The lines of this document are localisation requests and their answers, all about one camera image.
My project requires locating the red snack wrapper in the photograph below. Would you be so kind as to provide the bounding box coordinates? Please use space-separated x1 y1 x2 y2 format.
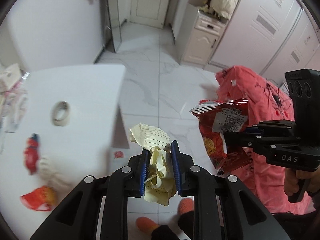
190 99 252 180

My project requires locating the red yellow fabric pouch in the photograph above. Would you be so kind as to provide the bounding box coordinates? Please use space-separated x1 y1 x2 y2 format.
20 186 57 212

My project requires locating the white rope bundle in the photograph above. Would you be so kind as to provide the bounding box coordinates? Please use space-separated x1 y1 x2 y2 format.
37 157 73 193

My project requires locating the yellow lined paper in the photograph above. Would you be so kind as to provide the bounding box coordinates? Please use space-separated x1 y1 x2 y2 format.
130 123 176 206

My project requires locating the red pig plush toy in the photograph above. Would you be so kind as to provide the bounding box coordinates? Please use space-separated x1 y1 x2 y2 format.
23 133 39 175

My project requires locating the masking tape roll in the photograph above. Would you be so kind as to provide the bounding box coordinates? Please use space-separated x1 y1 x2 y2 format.
51 101 71 127

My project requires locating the printed clear plastic bag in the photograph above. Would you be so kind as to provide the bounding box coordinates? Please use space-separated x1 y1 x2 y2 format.
1 86 28 153

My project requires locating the red plastic trash bag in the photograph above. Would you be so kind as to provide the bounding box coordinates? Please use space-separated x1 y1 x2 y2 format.
215 66 319 215

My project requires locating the white bedroom door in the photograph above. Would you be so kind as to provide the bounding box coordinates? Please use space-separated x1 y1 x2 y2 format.
130 0 170 29

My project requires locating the person's right hand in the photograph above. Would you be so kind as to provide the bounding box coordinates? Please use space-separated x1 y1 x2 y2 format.
283 166 320 197

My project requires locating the orange slipper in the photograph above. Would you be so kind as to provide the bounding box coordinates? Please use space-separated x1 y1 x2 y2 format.
136 217 160 236

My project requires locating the red sticker on floor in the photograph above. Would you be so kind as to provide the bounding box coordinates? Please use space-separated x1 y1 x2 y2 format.
114 151 124 159

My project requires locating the white bedside cabinet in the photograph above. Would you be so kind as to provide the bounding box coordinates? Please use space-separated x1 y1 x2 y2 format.
175 4 227 67

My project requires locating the standing floor mirror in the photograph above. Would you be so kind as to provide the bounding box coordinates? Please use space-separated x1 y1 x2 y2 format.
100 0 122 53

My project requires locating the floral tissue pack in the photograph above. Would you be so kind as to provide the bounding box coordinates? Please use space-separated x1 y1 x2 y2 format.
0 63 22 93

